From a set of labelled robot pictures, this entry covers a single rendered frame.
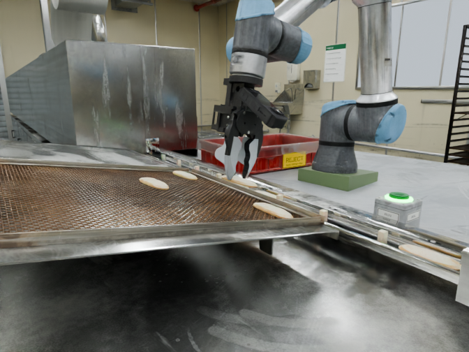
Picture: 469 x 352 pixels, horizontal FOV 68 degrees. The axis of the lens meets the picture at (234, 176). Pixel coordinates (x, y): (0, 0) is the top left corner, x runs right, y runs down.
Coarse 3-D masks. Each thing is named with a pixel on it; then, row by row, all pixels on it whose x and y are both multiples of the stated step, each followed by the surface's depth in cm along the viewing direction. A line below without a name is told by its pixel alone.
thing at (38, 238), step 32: (0, 160) 74; (32, 160) 77; (32, 192) 55; (64, 192) 58; (96, 192) 61; (128, 192) 65; (160, 192) 69; (192, 192) 74; (224, 192) 79; (256, 192) 78; (32, 224) 41; (96, 224) 44; (128, 224) 46; (160, 224) 48; (192, 224) 46; (224, 224) 49; (256, 224) 53; (288, 224) 57
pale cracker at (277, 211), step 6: (258, 204) 67; (264, 204) 66; (270, 204) 67; (264, 210) 64; (270, 210) 63; (276, 210) 63; (282, 210) 63; (276, 216) 62; (282, 216) 61; (288, 216) 62
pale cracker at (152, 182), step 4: (140, 180) 76; (144, 180) 75; (148, 180) 74; (152, 180) 74; (156, 180) 74; (148, 184) 73; (152, 184) 72; (156, 184) 72; (160, 184) 72; (164, 184) 73; (156, 188) 72; (160, 188) 71; (164, 188) 71; (168, 188) 72
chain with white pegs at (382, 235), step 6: (162, 156) 141; (180, 162) 130; (198, 168) 119; (216, 174) 108; (246, 186) 97; (276, 198) 86; (282, 198) 86; (324, 210) 74; (378, 234) 64; (384, 234) 63; (378, 240) 64; (384, 240) 63
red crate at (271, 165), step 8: (208, 152) 141; (312, 152) 141; (208, 160) 144; (216, 160) 136; (256, 160) 127; (264, 160) 129; (272, 160) 132; (280, 160) 133; (312, 160) 142; (240, 168) 124; (256, 168) 128; (264, 168) 130; (272, 168) 132; (280, 168) 133; (288, 168) 137
